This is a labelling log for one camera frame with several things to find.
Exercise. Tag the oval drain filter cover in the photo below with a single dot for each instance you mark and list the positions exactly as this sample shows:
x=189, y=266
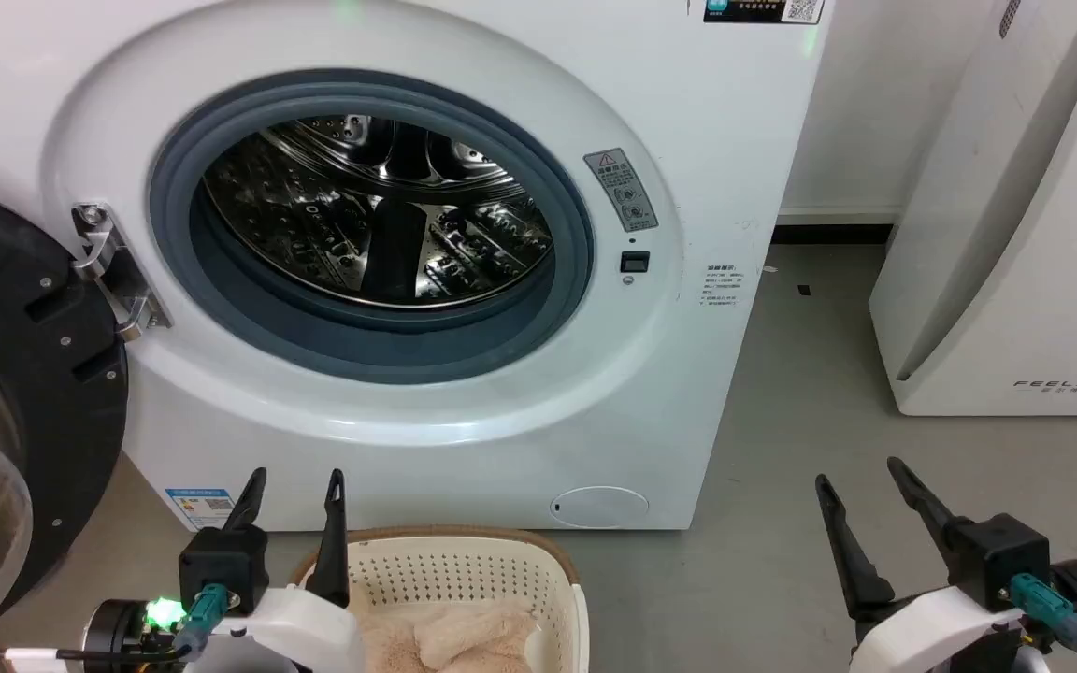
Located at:
x=600, y=508

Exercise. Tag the cream perforated laundry basket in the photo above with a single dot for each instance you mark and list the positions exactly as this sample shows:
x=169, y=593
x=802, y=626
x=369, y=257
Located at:
x=464, y=565

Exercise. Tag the small printed text label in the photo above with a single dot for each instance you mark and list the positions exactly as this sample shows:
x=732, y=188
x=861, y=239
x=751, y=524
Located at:
x=720, y=286

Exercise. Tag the black round washer door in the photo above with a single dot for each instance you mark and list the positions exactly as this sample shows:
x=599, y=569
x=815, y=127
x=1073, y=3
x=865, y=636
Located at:
x=43, y=374

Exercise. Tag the beige towel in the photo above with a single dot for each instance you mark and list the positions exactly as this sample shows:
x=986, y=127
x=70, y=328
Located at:
x=464, y=636

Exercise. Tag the white air purifier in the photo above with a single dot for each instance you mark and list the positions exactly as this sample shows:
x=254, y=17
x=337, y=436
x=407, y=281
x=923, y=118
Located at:
x=1015, y=234

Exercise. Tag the metal door hinge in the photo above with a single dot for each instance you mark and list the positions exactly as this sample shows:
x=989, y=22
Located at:
x=113, y=266

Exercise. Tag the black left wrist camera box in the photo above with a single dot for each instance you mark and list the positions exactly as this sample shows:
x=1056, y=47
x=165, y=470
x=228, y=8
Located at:
x=221, y=561

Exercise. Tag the stainless steel washing machine drum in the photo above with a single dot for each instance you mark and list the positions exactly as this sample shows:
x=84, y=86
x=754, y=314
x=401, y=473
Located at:
x=333, y=215

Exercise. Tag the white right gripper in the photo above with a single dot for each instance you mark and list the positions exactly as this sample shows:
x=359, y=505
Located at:
x=922, y=636

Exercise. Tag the black baseboard strip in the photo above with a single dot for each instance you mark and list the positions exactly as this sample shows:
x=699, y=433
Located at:
x=833, y=235

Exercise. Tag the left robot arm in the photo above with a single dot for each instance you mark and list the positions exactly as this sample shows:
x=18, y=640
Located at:
x=113, y=631

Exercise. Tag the white front-load washing machine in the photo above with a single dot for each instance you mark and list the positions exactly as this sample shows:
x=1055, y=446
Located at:
x=688, y=140

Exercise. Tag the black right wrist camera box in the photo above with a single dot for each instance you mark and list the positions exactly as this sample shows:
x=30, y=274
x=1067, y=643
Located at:
x=997, y=556

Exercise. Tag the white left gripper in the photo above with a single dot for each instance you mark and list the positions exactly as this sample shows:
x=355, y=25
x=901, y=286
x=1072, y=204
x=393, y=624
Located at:
x=305, y=636

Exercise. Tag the blue energy sticker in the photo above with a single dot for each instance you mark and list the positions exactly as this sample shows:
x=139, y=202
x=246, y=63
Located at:
x=202, y=509

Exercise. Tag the grey rubber door gasket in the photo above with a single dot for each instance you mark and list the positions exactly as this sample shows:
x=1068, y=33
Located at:
x=174, y=252

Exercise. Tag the QR code label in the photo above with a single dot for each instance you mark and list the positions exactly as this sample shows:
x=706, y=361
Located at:
x=763, y=8

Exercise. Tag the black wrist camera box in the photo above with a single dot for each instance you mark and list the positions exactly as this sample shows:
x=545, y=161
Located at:
x=221, y=561
x=997, y=556

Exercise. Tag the grey warning sticker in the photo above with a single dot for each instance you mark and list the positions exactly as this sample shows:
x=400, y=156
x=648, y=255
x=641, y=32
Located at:
x=623, y=192

